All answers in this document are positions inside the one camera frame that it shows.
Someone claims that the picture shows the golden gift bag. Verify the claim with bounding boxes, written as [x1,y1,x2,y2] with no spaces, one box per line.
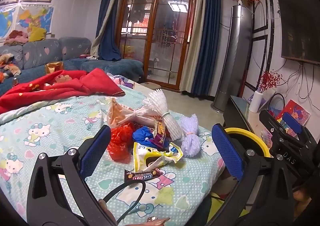
[45,61,64,74]

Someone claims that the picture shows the dark chocolate bar wrapper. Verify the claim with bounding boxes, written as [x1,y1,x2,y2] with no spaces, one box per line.
[124,168,163,182]

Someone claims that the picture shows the wall mounted television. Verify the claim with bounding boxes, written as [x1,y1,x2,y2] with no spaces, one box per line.
[278,0,319,64]

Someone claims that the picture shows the yellow rimmed black trash bin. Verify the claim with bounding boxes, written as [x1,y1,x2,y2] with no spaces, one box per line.
[225,127,272,158]

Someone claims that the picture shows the clear orange printed plastic bag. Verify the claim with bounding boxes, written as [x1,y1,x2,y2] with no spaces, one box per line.
[106,98,163,128]

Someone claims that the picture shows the blue plastic bag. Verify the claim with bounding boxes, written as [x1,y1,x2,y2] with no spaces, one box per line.
[132,126,153,147]

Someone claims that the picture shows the yellow cushion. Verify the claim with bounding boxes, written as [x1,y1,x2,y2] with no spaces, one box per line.
[29,26,47,42]

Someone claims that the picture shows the purple gold snack wrapper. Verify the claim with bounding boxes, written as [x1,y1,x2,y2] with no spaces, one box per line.
[150,120,169,151]

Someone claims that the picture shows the tv cabinet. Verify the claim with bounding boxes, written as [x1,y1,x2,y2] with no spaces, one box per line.
[223,96,272,145]

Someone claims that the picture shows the world map poster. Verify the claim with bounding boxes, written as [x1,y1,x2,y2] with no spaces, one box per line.
[0,8,15,38]

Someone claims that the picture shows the red blanket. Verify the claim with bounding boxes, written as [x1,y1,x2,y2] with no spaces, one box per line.
[1,68,125,114]

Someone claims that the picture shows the clothes pile on sofa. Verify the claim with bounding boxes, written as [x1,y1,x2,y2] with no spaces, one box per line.
[0,53,21,83]

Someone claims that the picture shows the black cable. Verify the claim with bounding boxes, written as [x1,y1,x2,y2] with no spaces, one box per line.
[102,180,147,224]

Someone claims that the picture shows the person left hand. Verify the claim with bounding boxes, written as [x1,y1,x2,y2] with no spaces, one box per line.
[98,199,170,226]

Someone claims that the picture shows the wooden glass sliding door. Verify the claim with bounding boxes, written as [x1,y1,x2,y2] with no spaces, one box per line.
[116,0,196,90]

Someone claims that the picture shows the lilac foam net bundle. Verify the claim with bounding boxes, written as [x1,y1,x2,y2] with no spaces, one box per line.
[180,114,201,158]

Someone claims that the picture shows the white foam net bundle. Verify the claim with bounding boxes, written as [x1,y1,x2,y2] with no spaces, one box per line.
[143,89,183,141]

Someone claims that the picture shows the white vase red berries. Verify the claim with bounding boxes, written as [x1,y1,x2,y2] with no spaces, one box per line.
[249,71,283,113]

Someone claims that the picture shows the left blue curtain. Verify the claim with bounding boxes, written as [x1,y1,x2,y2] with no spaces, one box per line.
[91,0,121,61]

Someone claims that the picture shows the china map poster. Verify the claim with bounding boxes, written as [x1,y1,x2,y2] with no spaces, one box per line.
[15,5,54,34]

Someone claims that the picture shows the silver tower air conditioner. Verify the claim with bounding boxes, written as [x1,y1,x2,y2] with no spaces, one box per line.
[211,1,252,113]

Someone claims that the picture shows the blue curtain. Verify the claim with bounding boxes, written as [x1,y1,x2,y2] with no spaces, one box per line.
[91,0,121,61]
[180,0,221,96]

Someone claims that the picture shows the blue grey sofa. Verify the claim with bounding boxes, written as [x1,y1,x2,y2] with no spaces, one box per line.
[1,37,144,83]

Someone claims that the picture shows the right blue curtain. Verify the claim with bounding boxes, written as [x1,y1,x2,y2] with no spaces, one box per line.
[180,0,221,96]

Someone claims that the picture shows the white top coffee table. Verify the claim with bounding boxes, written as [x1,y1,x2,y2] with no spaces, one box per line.
[133,82,161,96]

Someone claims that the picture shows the red plastic bag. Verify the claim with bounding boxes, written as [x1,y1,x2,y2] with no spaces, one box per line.
[107,123,136,164]

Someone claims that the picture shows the yellow white snack wrapper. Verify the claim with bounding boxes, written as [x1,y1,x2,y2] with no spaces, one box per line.
[133,143,183,172]

